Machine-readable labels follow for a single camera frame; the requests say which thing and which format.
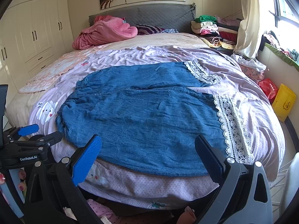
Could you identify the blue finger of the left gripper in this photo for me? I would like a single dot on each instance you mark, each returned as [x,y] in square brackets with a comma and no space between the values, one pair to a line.
[28,130]

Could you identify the grey quilted headboard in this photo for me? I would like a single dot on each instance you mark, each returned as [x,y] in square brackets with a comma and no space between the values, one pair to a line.
[164,15]

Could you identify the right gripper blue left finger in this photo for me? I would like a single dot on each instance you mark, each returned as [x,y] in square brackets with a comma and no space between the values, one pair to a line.
[83,159]

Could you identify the yellow paper bag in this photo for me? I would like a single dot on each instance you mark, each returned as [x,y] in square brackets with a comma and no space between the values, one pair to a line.
[284,102]

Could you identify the red plastic bag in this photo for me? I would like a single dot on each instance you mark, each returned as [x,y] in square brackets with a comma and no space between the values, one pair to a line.
[269,89]

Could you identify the blue denim pants with lace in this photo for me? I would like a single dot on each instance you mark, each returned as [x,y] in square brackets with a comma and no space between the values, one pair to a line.
[148,117]

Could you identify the left hand red nails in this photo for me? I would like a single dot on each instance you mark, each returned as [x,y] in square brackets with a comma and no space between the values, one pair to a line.
[22,175]

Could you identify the purple striped pillow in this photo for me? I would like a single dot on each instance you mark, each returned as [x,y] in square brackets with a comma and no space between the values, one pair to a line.
[148,29]

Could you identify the cream wardrobe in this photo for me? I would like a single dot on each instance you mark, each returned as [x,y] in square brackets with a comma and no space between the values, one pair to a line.
[34,33]

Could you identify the pink floral quilt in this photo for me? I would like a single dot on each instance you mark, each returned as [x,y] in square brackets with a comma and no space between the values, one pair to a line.
[47,76]

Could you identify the white cloth by curtain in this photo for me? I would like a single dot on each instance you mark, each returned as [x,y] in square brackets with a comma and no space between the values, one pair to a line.
[250,63]

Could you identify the cream curtain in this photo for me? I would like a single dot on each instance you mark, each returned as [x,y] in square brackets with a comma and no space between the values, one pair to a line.
[251,28]

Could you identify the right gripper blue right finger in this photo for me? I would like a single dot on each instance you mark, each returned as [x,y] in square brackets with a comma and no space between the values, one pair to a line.
[212,158]

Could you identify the window with dark frame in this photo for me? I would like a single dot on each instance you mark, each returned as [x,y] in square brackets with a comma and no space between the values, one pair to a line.
[285,11]

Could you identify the stack of folded clothes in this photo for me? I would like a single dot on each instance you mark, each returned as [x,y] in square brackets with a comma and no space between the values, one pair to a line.
[216,32]

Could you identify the pink crumpled blanket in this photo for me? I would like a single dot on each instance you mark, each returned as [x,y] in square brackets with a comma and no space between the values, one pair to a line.
[106,29]

